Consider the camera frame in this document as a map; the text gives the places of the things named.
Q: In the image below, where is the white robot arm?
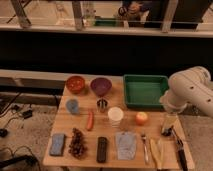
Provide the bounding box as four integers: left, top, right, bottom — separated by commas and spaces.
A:
159, 66, 213, 118

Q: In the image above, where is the small metal cup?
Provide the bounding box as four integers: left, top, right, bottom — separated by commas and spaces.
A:
97, 98, 108, 112

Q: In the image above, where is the white paper cup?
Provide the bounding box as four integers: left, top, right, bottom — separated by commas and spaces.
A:
108, 107, 124, 127

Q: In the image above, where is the blue plastic cup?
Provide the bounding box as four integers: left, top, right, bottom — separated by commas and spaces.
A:
66, 99, 79, 114

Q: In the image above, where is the purple bowl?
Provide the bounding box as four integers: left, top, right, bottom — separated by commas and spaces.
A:
90, 77, 112, 97

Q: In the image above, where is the orange bowl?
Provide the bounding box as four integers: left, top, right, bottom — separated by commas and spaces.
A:
66, 76, 85, 94

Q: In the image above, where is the green plastic tray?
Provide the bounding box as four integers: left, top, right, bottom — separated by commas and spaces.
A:
123, 74, 168, 109

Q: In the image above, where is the orange carrot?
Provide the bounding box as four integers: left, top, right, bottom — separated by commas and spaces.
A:
86, 111, 94, 131

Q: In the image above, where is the light blue cloth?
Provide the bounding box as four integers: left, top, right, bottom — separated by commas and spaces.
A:
115, 132, 136, 160

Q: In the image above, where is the metal fork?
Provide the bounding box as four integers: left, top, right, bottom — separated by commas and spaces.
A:
141, 134, 149, 165

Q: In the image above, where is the green box behind glass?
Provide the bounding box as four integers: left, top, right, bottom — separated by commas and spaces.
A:
95, 18, 116, 27

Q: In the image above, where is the dark grape bunch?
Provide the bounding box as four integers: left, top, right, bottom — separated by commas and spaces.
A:
69, 128, 87, 159

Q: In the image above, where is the blue sponge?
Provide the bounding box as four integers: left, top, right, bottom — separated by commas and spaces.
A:
49, 133, 65, 156

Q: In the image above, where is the small black clip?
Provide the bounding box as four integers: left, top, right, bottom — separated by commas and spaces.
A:
161, 125, 174, 136

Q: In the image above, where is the person behind glass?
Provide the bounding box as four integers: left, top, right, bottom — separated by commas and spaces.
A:
117, 1, 153, 27

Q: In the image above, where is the black handled tool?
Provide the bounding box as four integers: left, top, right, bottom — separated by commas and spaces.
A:
172, 128, 188, 171

